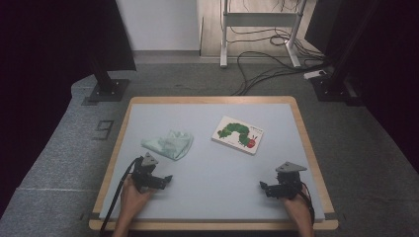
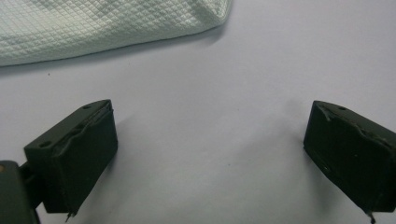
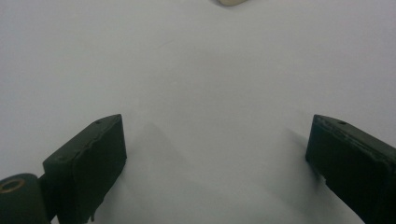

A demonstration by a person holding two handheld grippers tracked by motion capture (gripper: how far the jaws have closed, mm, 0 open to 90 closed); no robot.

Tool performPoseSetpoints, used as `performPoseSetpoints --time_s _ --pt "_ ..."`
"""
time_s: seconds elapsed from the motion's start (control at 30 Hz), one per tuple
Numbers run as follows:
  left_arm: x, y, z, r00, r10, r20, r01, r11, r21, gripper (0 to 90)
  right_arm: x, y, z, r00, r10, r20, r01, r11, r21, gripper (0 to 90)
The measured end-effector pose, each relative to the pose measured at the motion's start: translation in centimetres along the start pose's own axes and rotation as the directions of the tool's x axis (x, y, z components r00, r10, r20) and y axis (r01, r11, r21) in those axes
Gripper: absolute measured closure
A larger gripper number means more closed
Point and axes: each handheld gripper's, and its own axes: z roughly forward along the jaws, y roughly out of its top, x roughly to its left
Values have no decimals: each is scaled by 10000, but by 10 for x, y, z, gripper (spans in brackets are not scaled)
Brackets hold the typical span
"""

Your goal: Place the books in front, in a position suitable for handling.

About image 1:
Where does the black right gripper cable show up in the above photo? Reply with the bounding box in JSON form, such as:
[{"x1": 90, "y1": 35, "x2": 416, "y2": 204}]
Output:
[{"x1": 300, "y1": 181, "x2": 316, "y2": 225}]

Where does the person's right hand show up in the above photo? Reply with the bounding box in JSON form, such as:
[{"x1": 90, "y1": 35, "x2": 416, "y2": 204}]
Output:
[{"x1": 281, "y1": 192, "x2": 313, "y2": 222}]

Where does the black metal stand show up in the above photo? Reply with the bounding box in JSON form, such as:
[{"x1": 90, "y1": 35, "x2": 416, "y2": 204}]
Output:
[
  {"x1": 88, "y1": 55, "x2": 131, "y2": 103},
  {"x1": 310, "y1": 0, "x2": 364, "y2": 107}
]

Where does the black curtain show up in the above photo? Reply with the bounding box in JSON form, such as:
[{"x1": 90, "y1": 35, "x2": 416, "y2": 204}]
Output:
[
  {"x1": 304, "y1": 0, "x2": 419, "y2": 176},
  {"x1": 0, "y1": 0, "x2": 137, "y2": 216}
]

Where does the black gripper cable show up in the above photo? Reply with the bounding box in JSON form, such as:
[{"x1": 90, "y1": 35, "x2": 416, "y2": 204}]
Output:
[
  {"x1": 300, "y1": 181, "x2": 316, "y2": 225},
  {"x1": 99, "y1": 156, "x2": 142, "y2": 237}
]

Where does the caterpillar picture book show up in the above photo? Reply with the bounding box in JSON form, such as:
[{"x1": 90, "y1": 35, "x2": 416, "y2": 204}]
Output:
[{"x1": 210, "y1": 115, "x2": 265, "y2": 156}]

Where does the pale green cloth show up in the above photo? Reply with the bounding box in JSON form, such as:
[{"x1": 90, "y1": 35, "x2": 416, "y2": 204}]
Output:
[{"x1": 140, "y1": 129, "x2": 195, "y2": 162}]

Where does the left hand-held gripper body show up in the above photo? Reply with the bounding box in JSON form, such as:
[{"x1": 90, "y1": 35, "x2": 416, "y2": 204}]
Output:
[{"x1": 130, "y1": 151, "x2": 166, "y2": 194}]

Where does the white power strip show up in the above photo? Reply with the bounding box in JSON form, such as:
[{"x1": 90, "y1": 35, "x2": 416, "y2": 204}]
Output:
[{"x1": 302, "y1": 69, "x2": 327, "y2": 80}]

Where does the wooden table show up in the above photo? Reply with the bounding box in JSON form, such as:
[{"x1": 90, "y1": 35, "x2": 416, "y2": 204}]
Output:
[{"x1": 88, "y1": 95, "x2": 339, "y2": 231}]

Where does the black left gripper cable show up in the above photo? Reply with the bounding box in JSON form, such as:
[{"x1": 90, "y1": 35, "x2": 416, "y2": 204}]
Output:
[{"x1": 99, "y1": 156, "x2": 142, "y2": 237}]

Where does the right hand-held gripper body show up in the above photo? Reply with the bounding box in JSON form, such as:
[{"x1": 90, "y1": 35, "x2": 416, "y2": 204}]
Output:
[{"x1": 275, "y1": 161, "x2": 308, "y2": 200}]

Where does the white desk frame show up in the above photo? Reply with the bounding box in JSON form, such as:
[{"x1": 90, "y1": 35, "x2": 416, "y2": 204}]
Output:
[{"x1": 219, "y1": 0, "x2": 309, "y2": 69}]

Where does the bundle of black floor cables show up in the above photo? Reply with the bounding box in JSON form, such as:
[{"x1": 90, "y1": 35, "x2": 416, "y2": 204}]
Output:
[{"x1": 226, "y1": 0, "x2": 332, "y2": 97}]

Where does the person's left hand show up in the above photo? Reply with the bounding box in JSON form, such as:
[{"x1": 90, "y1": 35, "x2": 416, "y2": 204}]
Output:
[{"x1": 120, "y1": 177, "x2": 156, "y2": 225}]

